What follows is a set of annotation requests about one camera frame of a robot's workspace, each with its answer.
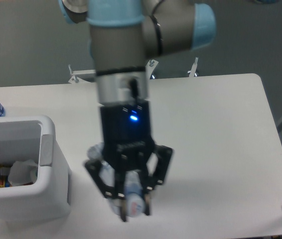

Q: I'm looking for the crushed clear plastic bottle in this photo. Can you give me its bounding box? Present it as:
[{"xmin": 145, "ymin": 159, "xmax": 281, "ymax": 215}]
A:
[{"xmin": 87, "ymin": 142, "xmax": 145, "ymax": 218}]

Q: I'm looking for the white plastic bag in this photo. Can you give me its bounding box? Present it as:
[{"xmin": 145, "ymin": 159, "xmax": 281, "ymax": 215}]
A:
[{"xmin": 8, "ymin": 159, "xmax": 38, "ymax": 184}]

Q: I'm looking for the white pedestal foot bracket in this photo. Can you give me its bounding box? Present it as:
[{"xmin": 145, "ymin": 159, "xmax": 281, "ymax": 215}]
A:
[{"xmin": 68, "ymin": 57, "xmax": 199, "ymax": 84}]

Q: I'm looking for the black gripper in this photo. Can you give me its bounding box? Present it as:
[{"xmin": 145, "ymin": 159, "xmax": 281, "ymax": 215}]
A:
[{"xmin": 84, "ymin": 100, "xmax": 173, "ymax": 222}]

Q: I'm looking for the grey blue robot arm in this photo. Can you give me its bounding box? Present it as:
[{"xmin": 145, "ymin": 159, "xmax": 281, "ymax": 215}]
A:
[{"xmin": 59, "ymin": 0, "xmax": 216, "ymax": 222}]

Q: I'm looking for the colourful trash in can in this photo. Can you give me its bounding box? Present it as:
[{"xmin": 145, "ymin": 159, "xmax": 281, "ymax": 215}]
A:
[{"xmin": 0, "ymin": 165, "xmax": 38, "ymax": 188}]

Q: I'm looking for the white trash can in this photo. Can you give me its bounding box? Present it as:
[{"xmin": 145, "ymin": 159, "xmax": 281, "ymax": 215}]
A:
[{"xmin": 0, "ymin": 116, "xmax": 71, "ymax": 221}]

